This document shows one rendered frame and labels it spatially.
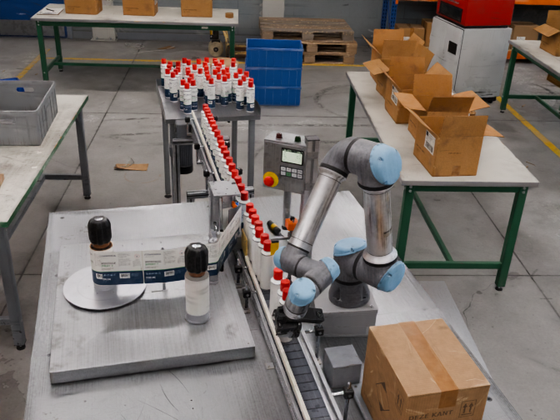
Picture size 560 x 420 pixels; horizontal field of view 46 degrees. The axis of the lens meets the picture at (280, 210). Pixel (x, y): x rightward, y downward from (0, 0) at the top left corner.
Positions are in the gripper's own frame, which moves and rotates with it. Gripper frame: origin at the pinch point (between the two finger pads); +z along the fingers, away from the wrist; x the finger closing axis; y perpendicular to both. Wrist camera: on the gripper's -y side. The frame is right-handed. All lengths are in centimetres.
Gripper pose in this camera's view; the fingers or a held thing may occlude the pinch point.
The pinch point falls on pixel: (290, 332)
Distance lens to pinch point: 227.7
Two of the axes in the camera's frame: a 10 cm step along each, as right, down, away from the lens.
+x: 1.9, 8.4, -5.1
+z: -1.5, 5.4, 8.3
